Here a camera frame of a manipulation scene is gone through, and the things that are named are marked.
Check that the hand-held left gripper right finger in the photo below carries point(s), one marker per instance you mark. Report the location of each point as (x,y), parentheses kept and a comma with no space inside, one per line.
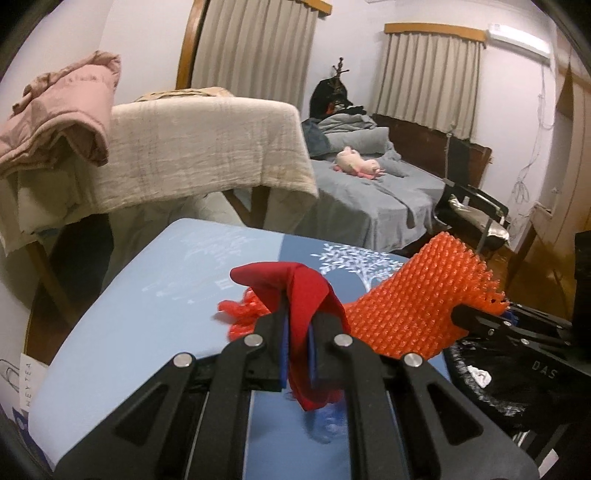
(312,350)

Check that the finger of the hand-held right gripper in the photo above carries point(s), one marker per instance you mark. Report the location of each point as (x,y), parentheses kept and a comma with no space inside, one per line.
(480,321)
(540,319)

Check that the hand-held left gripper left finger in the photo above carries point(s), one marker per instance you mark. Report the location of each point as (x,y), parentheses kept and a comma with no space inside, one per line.
(282,350)

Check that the orange foam net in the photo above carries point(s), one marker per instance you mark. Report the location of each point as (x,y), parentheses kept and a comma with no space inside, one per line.
(415,300)
(242,318)

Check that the red cloth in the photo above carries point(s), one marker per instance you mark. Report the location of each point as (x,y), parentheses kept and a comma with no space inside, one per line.
(304,290)

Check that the black trash bin with bag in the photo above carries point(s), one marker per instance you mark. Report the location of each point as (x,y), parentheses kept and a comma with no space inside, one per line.
(489,397)

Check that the blue plastic bag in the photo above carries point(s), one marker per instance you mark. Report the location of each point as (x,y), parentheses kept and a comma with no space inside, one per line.
(323,424)

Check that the silver cushion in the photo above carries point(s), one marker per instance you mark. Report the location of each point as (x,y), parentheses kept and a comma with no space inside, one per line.
(475,214)

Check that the wooden side table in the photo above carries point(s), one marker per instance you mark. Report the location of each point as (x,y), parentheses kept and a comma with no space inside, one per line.
(542,212)

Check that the blue tree print tablecloth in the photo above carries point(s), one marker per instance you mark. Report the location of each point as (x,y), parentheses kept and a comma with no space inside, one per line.
(161,286)

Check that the bed with grey sheet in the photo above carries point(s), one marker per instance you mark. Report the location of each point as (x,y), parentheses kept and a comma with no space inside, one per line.
(369,203)

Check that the wooden wardrobe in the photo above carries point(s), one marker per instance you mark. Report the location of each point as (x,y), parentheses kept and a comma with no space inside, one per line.
(572,161)

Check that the black office chair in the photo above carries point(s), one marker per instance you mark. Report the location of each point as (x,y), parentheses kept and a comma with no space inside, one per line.
(457,157)

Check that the pink plush toy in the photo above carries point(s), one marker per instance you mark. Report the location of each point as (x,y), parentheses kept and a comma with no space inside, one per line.
(351,159)

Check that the dark grey garment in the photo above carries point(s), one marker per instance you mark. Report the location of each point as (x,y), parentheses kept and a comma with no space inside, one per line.
(316,141)

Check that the beige checked blanket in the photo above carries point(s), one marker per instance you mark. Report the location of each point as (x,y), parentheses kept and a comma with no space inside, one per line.
(198,147)

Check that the grey duvet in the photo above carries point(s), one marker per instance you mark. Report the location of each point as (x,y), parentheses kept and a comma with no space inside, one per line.
(355,134)

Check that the narrow beige curtain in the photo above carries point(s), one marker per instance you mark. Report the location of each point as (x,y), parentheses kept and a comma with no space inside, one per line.
(425,83)

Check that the white paper bag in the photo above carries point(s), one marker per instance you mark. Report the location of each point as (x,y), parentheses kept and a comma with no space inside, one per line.
(23,392)

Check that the tan folded cloth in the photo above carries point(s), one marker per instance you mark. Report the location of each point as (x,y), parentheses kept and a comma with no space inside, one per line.
(184,93)

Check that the white air conditioner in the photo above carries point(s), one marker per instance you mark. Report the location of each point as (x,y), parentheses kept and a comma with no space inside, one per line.
(517,40)

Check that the wooden coat rack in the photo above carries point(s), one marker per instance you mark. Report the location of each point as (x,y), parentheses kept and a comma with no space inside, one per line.
(340,69)

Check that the cream quilt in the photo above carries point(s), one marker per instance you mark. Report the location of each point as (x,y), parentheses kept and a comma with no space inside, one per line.
(27,207)

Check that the wooden curtain valance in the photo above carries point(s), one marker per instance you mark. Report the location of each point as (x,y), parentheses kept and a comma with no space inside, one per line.
(321,5)
(434,28)

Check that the wide beige curtain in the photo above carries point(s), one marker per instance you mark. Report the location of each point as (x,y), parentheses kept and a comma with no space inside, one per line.
(254,50)

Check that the pink padded jacket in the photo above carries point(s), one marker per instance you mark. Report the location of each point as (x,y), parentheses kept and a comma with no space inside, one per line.
(60,106)

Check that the wooden chair frame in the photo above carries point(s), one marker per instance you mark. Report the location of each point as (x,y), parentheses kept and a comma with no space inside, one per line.
(46,277)

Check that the wooden window frame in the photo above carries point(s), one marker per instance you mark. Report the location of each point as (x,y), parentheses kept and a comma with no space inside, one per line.
(189,46)

